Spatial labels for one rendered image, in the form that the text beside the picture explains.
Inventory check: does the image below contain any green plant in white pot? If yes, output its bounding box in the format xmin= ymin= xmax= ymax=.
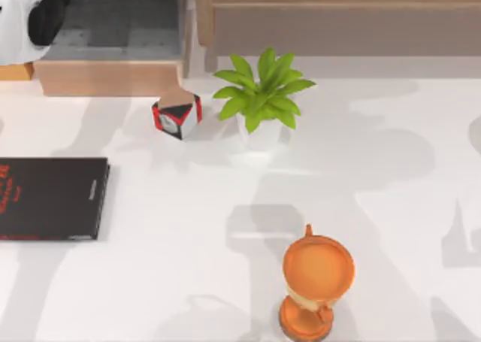
xmin=211 ymin=47 xmax=317 ymax=151

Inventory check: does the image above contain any red black white can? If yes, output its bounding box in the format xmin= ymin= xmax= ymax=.
xmin=151 ymin=88 xmax=203 ymax=142

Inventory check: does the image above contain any orange trophy cup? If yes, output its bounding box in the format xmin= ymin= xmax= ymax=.
xmin=278 ymin=223 xmax=355 ymax=340

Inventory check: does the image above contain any pale wooden drawer front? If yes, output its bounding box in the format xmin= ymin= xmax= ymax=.
xmin=32 ymin=59 xmax=184 ymax=97

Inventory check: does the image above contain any wooden cupboard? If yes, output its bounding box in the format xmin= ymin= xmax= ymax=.
xmin=195 ymin=0 xmax=481 ymax=73

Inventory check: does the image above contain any pulled-out wooden drawer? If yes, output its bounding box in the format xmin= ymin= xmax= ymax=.
xmin=0 ymin=0 xmax=185 ymax=97

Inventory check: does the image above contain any black book with red lettering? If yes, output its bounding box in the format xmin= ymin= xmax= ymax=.
xmin=0 ymin=156 xmax=111 ymax=241

